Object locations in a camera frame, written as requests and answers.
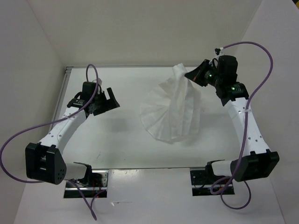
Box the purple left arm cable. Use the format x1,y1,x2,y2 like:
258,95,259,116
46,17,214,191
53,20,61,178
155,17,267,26
0,63,100,221

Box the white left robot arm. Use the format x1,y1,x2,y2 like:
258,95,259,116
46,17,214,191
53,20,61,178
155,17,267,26
25,82,120,187

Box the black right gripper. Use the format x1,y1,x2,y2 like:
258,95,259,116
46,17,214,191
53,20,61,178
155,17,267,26
184,59,221,87

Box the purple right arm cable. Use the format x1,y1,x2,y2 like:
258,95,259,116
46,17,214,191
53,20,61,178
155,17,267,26
210,41,274,210

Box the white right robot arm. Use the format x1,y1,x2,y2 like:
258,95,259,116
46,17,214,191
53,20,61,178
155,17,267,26
185,56,279,183

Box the white pleated skirt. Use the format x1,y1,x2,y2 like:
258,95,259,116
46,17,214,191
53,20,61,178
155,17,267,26
140,63,201,142

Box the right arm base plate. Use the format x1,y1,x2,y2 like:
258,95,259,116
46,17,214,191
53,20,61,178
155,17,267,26
190,168,235,196

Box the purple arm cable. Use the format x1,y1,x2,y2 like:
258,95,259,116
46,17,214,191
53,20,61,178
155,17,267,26
210,41,274,210
0,63,100,221

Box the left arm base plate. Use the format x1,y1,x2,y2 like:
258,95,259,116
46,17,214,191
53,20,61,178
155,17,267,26
64,170,109,199

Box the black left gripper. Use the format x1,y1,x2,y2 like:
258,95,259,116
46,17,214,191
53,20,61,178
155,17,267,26
92,87,119,116

